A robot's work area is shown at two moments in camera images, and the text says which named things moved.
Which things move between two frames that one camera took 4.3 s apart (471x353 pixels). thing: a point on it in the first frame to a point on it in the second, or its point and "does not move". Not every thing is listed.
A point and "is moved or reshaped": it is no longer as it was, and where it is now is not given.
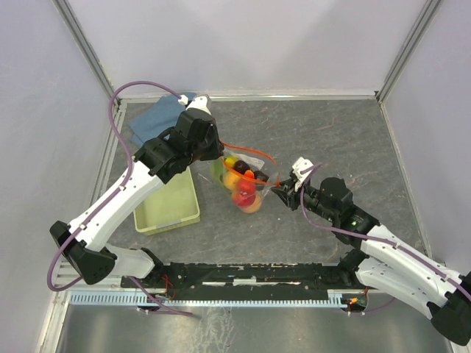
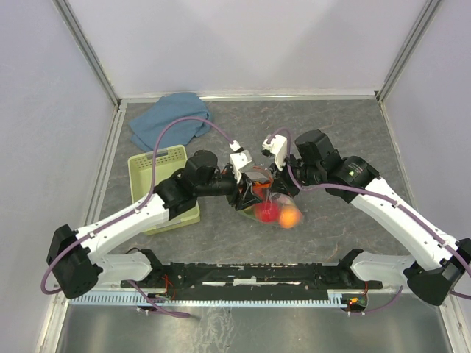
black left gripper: [218, 147] to [245, 199]
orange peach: [253, 207] is moved or reshaped
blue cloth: [154, 121] does not move
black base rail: [249, 281] does not move
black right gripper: [288, 193] to [280, 182]
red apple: [244, 197] is moved or reshaped
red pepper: [246, 187] is moved or reshaped
